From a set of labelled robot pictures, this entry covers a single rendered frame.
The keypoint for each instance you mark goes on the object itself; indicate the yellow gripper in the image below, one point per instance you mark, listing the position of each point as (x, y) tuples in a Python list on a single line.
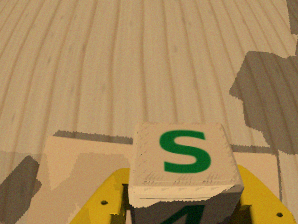
[(257, 204)]

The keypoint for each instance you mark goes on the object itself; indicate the tan mat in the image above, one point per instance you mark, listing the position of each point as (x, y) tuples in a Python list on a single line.
[(71, 170)]

